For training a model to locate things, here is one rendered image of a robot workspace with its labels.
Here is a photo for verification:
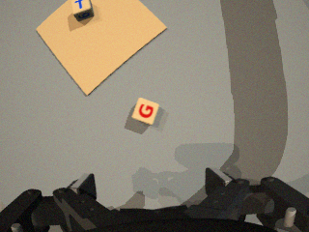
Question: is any wooden block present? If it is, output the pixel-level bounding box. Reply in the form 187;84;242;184
132;98;159;125
70;0;95;22

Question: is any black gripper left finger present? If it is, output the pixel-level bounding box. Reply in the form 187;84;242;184
0;173;133;232

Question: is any tan flat mat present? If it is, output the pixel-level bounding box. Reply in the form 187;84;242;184
36;0;167;96

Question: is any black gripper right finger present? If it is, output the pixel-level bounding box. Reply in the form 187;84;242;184
179;167;309;232

